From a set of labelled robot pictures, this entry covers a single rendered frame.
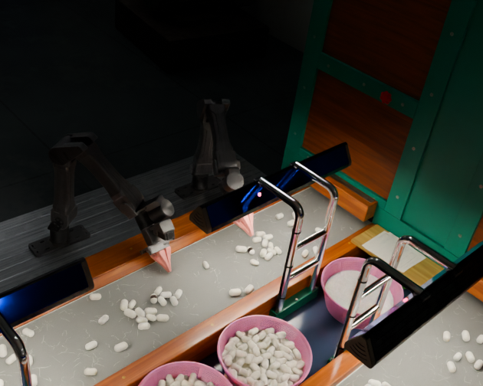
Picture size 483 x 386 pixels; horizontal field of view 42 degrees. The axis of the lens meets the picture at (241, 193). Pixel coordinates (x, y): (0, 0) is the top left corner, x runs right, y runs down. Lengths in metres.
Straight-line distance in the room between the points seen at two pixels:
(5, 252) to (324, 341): 1.07
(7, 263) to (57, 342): 0.45
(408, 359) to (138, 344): 0.78
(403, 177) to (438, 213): 0.17
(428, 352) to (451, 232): 0.42
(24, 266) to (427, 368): 1.28
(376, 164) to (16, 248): 1.26
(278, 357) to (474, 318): 0.67
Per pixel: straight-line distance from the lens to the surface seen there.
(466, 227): 2.16
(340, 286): 2.12
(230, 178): 2.01
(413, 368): 1.95
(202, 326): 1.86
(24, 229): 2.32
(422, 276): 2.19
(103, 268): 2.01
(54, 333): 1.88
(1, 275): 2.16
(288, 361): 1.85
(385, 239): 2.29
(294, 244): 1.82
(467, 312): 2.19
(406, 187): 2.22
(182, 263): 2.07
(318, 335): 2.03
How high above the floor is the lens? 2.14
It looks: 36 degrees down
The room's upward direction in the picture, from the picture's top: 9 degrees clockwise
